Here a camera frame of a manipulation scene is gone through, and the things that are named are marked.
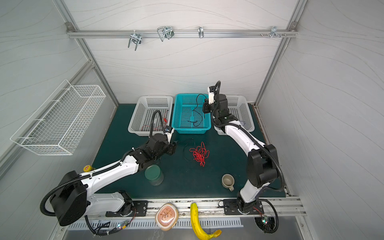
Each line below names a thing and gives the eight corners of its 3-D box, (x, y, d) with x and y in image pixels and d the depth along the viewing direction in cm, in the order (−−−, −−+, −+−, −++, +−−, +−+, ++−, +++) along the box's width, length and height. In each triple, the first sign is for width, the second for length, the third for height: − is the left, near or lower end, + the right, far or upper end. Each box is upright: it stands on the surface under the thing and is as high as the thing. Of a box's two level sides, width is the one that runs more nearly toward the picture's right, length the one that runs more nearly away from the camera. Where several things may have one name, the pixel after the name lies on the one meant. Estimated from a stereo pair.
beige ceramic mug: (222, 191, 80) (223, 189, 77) (221, 176, 85) (222, 174, 82) (234, 191, 80) (236, 189, 77) (232, 176, 85) (233, 174, 82)
